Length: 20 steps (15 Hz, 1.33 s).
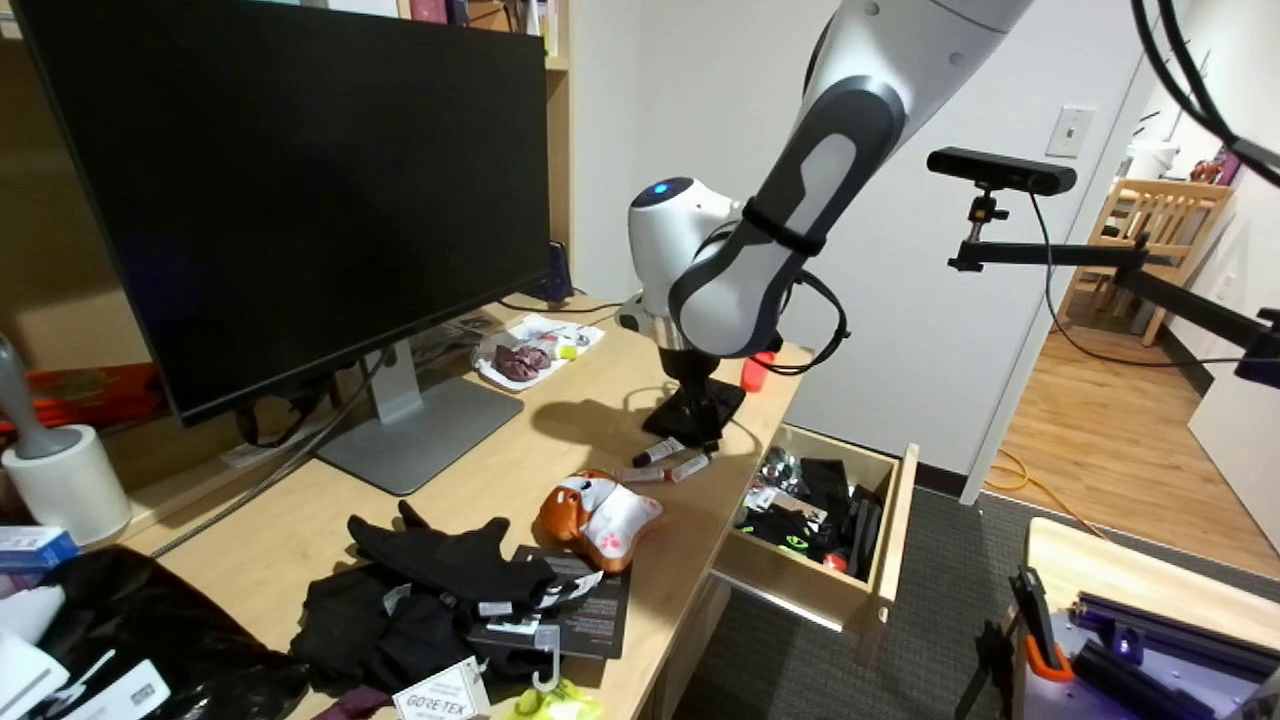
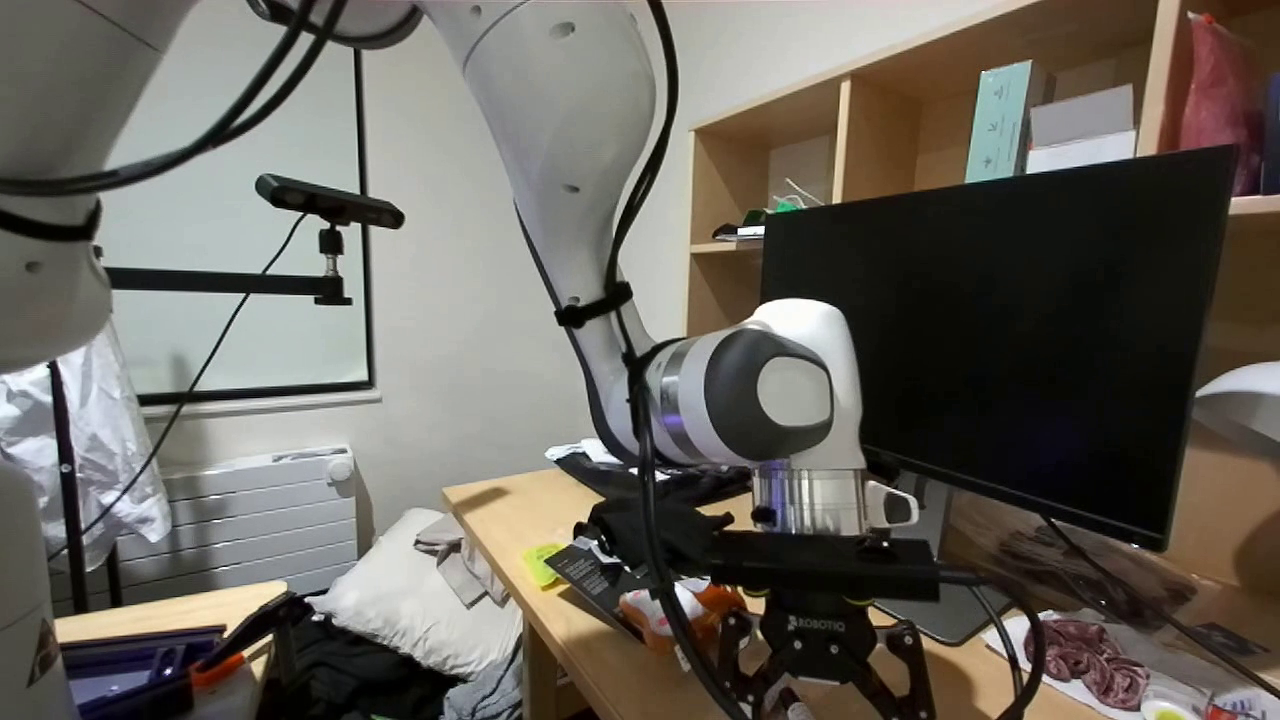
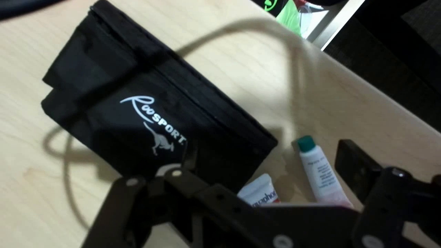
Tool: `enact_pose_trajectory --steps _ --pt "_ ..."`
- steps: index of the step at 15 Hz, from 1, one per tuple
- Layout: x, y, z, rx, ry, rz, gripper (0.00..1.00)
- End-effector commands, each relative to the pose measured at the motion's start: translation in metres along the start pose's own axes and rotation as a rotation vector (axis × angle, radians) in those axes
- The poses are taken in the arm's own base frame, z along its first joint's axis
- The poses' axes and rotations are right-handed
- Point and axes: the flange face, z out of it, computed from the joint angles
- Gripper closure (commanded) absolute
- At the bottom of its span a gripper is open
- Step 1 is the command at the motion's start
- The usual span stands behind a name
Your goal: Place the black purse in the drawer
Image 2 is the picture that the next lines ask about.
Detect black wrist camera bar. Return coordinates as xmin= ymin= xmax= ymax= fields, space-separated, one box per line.
xmin=703 ymin=527 xmax=942 ymax=609

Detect wooden bookshelf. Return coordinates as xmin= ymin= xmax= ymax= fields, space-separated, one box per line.
xmin=683 ymin=0 xmax=1280 ymax=405

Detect black gloves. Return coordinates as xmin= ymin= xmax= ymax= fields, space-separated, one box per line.
xmin=584 ymin=458 xmax=765 ymax=575

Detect wooden side table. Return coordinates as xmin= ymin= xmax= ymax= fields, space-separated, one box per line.
xmin=48 ymin=575 xmax=291 ymax=720

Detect black stand pole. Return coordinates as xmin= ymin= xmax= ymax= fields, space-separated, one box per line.
xmin=43 ymin=358 xmax=94 ymax=615

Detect white radiator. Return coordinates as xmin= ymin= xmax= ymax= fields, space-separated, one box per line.
xmin=111 ymin=445 xmax=366 ymax=609

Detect teal book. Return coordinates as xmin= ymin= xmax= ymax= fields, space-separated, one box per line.
xmin=959 ymin=55 xmax=1040 ymax=190

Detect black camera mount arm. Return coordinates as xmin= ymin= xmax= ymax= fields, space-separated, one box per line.
xmin=101 ymin=219 xmax=359 ymax=314

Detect black cloth heap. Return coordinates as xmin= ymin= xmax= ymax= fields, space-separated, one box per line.
xmin=257 ymin=597 xmax=468 ymax=720

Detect black computer monitor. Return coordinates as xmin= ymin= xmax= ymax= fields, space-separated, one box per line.
xmin=760 ymin=144 xmax=1238 ymax=651

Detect white pouch colourful round print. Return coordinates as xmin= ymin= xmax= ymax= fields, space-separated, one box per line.
xmin=610 ymin=584 xmax=683 ymax=644

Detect orange handled tool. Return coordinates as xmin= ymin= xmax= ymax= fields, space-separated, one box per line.
xmin=180 ymin=590 xmax=296 ymax=702

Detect red bag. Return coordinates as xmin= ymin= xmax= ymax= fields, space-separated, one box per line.
xmin=1166 ymin=10 xmax=1259 ymax=202

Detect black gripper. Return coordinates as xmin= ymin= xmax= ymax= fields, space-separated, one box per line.
xmin=706 ymin=591 xmax=941 ymax=720

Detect gray striped cloth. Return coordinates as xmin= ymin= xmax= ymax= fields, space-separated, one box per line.
xmin=408 ymin=512 xmax=509 ymax=614

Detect light wooden desk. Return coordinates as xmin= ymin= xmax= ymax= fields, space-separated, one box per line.
xmin=439 ymin=466 xmax=1280 ymax=720

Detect white boxes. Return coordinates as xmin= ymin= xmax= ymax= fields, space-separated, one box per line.
xmin=1024 ymin=82 xmax=1138 ymax=181

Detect black bar camera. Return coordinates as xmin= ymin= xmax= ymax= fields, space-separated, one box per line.
xmin=250 ymin=169 xmax=408 ymax=237

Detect white cloth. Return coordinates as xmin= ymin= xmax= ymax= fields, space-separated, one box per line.
xmin=540 ymin=436 xmax=635 ymax=472

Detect white rounded object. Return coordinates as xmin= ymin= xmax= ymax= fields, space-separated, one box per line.
xmin=1186 ymin=358 xmax=1280 ymax=466

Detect white coat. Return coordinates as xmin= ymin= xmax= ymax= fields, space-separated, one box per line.
xmin=0 ymin=320 xmax=180 ymax=570

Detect purple tray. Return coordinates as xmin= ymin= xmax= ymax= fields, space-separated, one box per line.
xmin=60 ymin=627 xmax=226 ymax=720

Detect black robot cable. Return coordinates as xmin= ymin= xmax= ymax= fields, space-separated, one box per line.
xmin=0 ymin=0 xmax=753 ymax=720

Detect white pillow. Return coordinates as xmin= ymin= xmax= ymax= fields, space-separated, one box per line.
xmin=308 ymin=506 xmax=532 ymax=680

